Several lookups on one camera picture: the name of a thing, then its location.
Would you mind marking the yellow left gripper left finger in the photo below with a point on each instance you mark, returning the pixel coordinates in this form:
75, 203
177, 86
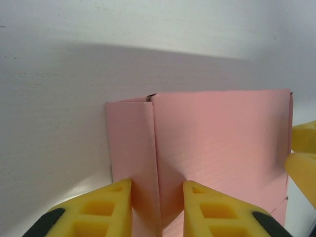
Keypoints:
96, 212

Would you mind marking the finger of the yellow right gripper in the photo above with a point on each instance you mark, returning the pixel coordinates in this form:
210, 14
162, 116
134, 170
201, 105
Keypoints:
304, 135
303, 177

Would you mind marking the pink paper box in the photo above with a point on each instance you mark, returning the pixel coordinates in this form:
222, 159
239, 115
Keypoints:
209, 153

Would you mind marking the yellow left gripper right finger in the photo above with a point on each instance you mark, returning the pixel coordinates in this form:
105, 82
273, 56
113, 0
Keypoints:
217, 212

